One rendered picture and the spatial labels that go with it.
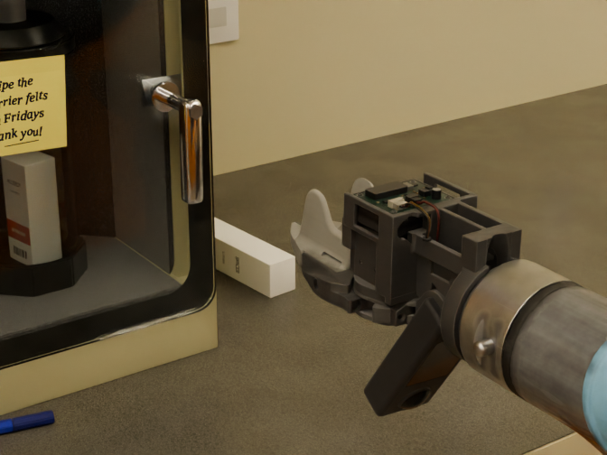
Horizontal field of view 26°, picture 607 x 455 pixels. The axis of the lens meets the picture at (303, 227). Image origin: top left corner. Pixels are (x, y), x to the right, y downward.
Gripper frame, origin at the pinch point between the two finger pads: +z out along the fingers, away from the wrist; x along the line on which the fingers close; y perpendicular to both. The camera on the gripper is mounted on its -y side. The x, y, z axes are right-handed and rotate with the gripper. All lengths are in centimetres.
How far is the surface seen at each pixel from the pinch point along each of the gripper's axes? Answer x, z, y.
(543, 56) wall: -89, 66, -14
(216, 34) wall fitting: -31, 65, -3
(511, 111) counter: -78, 61, -20
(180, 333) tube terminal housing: -1.2, 22.6, -17.7
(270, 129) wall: -40, 66, -17
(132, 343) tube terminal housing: 3.7, 22.6, -17.3
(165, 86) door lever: 0.2, 21.0, 6.5
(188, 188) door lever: 0.9, 16.5, -1.0
